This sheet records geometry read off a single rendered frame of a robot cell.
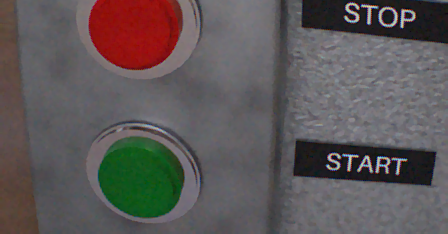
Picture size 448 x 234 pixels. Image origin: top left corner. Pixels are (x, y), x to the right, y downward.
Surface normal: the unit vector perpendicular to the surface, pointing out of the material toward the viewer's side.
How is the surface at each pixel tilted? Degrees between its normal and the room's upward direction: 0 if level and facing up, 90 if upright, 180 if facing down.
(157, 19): 90
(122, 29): 90
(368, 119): 90
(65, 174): 90
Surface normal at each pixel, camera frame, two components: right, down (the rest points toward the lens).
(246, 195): -0.15, 0.50
